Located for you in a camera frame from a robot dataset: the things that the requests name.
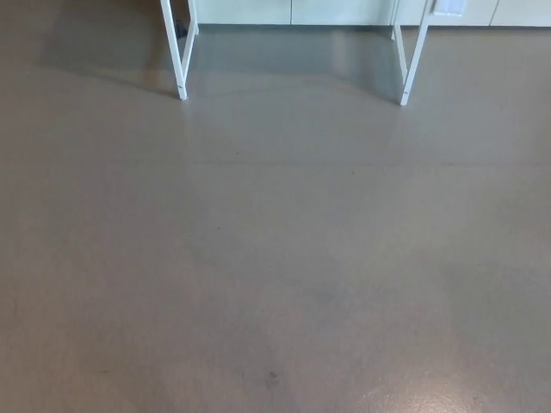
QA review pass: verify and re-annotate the white metal frame table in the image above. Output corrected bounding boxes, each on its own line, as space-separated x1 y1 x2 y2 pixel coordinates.
159 0 436 107

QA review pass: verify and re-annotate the white cabinet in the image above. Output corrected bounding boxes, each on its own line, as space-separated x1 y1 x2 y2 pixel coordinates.
197 0 551 28

